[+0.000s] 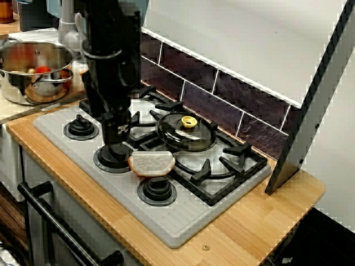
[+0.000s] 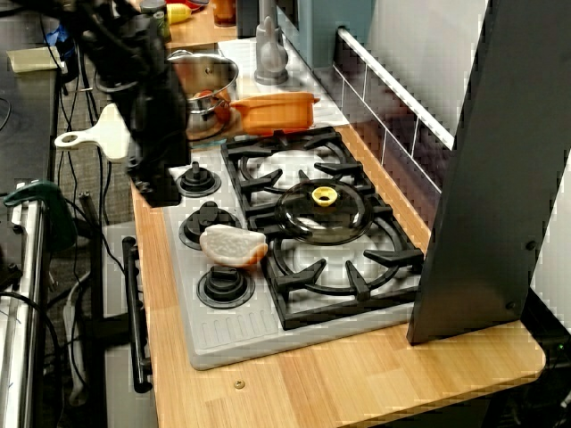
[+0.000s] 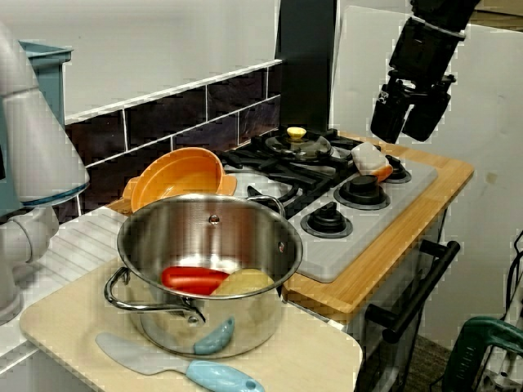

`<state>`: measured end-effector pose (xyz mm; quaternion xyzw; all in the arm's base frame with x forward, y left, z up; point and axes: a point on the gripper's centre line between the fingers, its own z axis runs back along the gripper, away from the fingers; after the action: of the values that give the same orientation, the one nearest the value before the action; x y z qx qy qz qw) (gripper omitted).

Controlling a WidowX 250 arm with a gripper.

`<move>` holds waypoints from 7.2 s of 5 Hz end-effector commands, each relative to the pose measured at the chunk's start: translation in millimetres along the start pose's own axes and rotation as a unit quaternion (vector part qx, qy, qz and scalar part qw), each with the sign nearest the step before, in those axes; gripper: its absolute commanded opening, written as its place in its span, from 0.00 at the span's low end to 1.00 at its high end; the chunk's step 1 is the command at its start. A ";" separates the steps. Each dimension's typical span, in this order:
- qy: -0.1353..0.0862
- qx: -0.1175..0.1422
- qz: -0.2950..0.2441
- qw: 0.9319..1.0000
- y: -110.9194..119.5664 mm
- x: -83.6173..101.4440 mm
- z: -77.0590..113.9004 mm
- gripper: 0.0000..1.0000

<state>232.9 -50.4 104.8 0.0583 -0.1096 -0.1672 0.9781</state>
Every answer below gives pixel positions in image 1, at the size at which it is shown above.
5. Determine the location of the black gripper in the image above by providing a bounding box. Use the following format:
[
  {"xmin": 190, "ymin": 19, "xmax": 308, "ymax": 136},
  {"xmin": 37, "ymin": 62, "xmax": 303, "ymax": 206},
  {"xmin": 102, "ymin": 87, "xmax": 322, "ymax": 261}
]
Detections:
[{"xmin": 82, "ymin": 55, "xmax": 141, "ymax": 146}]

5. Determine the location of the white toy bread slice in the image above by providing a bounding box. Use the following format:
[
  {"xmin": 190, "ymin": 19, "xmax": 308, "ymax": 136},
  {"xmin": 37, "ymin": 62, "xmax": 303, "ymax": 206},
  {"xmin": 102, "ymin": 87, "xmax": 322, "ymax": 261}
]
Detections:
[{"xmin": 128, "ymin": 151, "xmax": 176, "ymax": 178}]

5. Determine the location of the black stove knob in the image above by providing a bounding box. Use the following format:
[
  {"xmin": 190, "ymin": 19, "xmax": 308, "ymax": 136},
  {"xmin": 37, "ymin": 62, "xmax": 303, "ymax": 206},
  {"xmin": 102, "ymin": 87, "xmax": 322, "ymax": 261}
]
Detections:
[
  {"xmin": 93, "ymin": 137, "xmax": 139, "ymax": 174},
  {"xmin": 63, "ymin": 114, "xmax": 99, "ymax": 141},
  {"xmin": 137, "ymin": 176, "xmax": 178, "ymax": 207}
]

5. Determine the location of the black burner grate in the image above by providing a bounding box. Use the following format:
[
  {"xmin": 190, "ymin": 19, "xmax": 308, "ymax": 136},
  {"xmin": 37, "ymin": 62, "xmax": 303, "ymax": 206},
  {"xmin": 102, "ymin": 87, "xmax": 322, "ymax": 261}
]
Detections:
[
  {"xmin": 138, "ymin": 121, "xmax": 268, "ymax": 206},
  {"xmin": 79, "ymin": 83, "xmax": 184, "ymax": 149}
]

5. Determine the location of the glass lid yellow knob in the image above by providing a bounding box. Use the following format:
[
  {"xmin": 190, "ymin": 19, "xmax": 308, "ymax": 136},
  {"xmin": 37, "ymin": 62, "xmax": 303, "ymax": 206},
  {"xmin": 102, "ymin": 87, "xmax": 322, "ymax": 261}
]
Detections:
[{"xmin": 155, "ymin": 112, "xmax": 218, "ymax": 152}]

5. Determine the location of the grey toy faucet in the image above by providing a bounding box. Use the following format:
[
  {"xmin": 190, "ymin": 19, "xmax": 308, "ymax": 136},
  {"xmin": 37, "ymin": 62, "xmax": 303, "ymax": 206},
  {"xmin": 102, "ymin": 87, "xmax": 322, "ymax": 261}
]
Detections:
[{"xmin": 57, "ymin": 0, "xmax": 88, "ymax": 52}]

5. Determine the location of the dark tile backsplash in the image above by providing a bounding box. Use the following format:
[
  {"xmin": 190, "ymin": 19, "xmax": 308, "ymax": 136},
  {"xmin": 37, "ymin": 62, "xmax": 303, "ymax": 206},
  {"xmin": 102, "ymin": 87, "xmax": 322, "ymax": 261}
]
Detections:
[{"xmin": 138, "ymin": 30, "xmax": 302, "ymax": 162}]

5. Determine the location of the stainless steel pot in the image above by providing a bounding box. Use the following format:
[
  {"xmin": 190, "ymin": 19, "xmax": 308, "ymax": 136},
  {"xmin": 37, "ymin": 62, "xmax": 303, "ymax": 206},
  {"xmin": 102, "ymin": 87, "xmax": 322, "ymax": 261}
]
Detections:
[{"xmin": 0, "ymin": 38, "xmax": 75, "ymax": 106}]

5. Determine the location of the white toy kitchen cabinet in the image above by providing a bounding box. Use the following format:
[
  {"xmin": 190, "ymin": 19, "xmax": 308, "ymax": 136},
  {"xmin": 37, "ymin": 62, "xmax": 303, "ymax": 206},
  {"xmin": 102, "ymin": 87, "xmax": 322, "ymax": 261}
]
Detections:
[{"xmin": 0, "ymin": 121, "xmax": 148, "ymax": 266}]

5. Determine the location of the dark grey box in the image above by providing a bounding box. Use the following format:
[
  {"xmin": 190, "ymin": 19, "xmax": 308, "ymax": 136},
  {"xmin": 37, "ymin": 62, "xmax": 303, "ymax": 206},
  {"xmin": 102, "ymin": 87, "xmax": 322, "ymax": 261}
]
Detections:
[{"xmin": 18, "ymin": 0, "xmax": 60, "ymax": 32}]

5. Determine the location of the wooden side table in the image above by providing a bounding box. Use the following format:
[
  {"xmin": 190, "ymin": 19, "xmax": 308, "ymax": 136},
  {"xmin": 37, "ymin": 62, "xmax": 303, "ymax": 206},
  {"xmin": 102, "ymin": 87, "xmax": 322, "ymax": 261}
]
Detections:
[{"xmin": 0, "ymin": 12, "xmax": 23, "ymax": 36}]

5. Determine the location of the grey stove top plate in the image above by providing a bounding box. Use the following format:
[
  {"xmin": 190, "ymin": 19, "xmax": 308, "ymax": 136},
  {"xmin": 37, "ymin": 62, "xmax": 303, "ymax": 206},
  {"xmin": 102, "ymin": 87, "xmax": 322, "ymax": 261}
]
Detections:
[{"xmin": 33, "ymin": 106, "xmax": 272, "ymax": 249}]

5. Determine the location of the brown glass jar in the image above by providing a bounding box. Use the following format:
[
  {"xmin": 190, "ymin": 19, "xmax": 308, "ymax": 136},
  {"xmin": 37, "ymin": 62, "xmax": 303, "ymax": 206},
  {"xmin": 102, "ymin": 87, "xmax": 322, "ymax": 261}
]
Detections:
[{"xmin": 0, "ymin": 0, "xmax": 15, "ymax": 24}]

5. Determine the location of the white kitchen back panel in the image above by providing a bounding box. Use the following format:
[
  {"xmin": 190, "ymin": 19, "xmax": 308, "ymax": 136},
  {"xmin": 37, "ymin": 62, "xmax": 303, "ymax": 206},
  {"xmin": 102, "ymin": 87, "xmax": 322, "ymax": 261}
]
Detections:
[{"xmin": 140, "ymin": 0, "xmax": 347, "ymax": 109}]

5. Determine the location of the dark grey side panel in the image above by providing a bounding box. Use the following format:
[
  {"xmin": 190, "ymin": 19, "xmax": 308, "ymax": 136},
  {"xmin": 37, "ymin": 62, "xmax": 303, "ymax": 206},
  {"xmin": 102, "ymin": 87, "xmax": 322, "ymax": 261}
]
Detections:
[{"xmin": 265, "ymin": 0, "xmax": 355, "ymax": 196}]

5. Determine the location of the black equipment box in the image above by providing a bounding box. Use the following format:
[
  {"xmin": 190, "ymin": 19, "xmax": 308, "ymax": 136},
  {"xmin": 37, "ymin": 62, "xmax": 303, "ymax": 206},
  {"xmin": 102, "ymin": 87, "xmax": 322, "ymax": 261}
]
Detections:
[{"xmin": 260, "ymin": 207, "xmax": 355, "ymax": 266}]

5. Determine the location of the black oven door handle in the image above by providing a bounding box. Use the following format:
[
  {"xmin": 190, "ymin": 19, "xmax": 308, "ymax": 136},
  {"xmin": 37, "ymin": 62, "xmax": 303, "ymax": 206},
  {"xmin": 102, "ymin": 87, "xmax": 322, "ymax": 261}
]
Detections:
[{"xmin": 17, "ymin": 181, "xmax": 125, "ymax": 266}]

